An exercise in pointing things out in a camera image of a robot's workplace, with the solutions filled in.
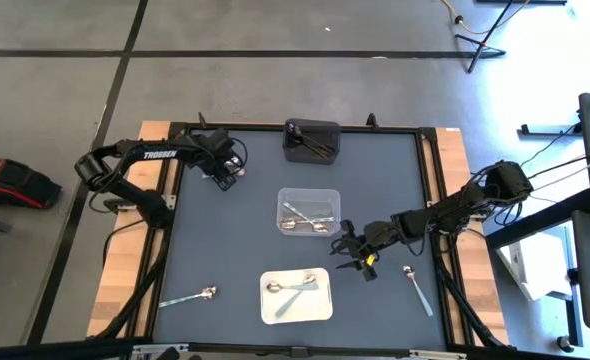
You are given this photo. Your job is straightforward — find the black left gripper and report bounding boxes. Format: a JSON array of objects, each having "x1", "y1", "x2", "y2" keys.
[{"x1": 199, "y1": 127, "x2": 249, "y2": 193}]

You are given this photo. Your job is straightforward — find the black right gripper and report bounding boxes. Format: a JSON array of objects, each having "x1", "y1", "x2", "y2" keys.
[{"x1": 330, "y1": 219, "x2": 379, "y2": 282}]

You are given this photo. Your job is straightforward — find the dark grey table mat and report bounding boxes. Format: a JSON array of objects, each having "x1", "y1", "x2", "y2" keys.
[{"x1": 153, "y1": 129, "x2": 447, "y2": 350}]

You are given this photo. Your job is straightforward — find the white plastic tray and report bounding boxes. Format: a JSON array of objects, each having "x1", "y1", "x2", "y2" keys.
[{"x1": 259, "y1": 267, "x2": 334, "y2": 326}]

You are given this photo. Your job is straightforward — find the clear plastic container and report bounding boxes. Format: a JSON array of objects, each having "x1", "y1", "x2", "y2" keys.
[{"x1": 276, "y1": 187, "x2": 342, "y2": 238}]

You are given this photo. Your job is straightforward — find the black plastic container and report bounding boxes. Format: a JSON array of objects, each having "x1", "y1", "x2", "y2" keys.
[{"x1": 282, "y1": 118, "x2": 342, "y2": 166}]

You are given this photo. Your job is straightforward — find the white box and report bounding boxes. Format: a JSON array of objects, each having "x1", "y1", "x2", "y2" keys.
[{"x1": 496, "y1": 227, "x2": 574, "y2": 302}]

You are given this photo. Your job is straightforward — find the red and black device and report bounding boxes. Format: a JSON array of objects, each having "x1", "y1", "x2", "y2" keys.
[{"x1": 0, "y1": 155, "x2": 63, "y2": 210}]

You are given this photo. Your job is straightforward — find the black floor stand bar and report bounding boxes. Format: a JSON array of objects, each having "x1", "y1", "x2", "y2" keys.
[{"x1": 519, "y1": 122, "x2": 584, "y2": 138}]

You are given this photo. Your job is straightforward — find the black tripod stand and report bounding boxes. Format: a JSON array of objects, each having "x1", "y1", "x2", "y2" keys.
[{"x1": 453, "y1": 0, "x2": 512, "y2": 75}]

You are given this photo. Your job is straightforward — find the black table frame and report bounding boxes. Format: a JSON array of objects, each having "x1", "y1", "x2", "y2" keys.
[{"x1": 124, "y1": 120, "x2": 512, "y2": 360}]

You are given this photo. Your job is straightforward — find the black cable conduit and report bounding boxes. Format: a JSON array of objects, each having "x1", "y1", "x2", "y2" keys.
[
  {"x1": 93, "y1": 234, "x2": 172, "y2": 341},
  {"x1": 435, "y1": 249, "x2": 507, "y2": 350}
]

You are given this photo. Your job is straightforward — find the bundle of black cables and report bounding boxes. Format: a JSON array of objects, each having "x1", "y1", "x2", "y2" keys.
[{"x1": 494, "y1": 122, "x2": 590, "y2": 227}]

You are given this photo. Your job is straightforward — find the beige floor cable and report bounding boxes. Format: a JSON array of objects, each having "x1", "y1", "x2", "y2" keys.
[{"x1": 439, "y1": 0, "x2": 532, "y2": 37}]

